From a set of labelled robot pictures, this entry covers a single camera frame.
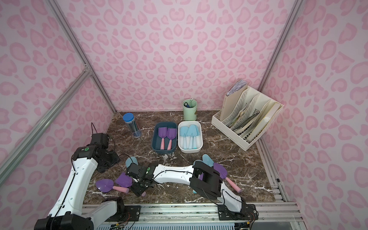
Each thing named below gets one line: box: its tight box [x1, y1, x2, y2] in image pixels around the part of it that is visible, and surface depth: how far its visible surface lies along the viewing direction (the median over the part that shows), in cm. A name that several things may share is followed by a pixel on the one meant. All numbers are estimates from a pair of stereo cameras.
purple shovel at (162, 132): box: [158, 126, 168, 150], surface depth 106 cm
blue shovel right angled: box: [202, 153, 215, 168], surface depth 92 cm
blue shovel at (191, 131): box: [186, 124, 197, 150], surface depth 105 cm
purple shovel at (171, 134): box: [167, 127, 177, 151], surface depth 106 cm
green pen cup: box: [182, 98, 198, 121], surface depth 109 cm
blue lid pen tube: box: [122, 112, 143, 138], surface depth 97 cm
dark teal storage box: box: [151, 121, 178, 154], surface depth 102 cm
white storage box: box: [177, 120, 204, 154], surface depth 105 cm
